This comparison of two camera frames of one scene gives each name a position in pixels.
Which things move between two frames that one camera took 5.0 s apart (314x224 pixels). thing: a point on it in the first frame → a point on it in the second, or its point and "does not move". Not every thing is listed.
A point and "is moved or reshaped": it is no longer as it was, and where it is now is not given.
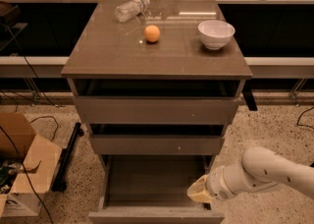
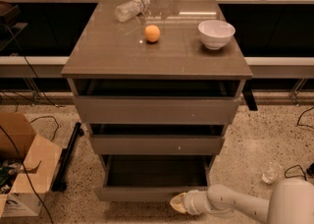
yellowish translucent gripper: x=218 y=182 → x=190 y=201
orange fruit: x=152 y=33 does not move
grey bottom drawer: x=152 y=189 is moved or reshaped
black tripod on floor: x=59 y=184 does not move
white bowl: x=216 y=33 does not move
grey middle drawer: x=156 y=139 does not move
